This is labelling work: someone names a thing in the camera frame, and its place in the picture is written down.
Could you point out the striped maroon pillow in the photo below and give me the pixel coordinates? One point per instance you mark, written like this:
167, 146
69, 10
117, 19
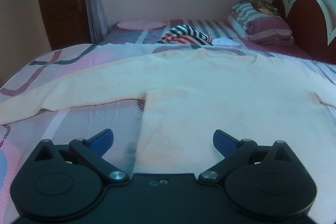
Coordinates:
259, 28

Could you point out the striped bed sheet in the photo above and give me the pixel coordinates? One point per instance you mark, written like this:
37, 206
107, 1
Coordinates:
214, 29

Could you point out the red white headboard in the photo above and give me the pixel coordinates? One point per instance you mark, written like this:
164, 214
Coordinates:
311, 25

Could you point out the pink patterned bed quilt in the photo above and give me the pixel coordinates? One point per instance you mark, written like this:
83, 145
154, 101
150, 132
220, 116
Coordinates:
123, 117

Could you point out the cream knit sweater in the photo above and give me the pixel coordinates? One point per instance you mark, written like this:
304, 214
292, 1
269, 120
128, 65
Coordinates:
190, 94

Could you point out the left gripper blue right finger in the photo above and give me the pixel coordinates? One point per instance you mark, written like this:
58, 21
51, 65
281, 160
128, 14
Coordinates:
236, 154

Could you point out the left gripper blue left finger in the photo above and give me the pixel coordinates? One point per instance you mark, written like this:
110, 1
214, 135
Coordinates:
89, 152

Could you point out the pink flat pillow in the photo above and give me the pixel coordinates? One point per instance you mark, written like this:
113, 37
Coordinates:
134, 25

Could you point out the striped red navy garment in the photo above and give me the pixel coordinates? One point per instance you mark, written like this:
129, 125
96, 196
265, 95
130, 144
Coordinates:
184, 34

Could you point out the white folded cloth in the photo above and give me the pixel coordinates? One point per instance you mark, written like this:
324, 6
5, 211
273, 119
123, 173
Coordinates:
226, 42

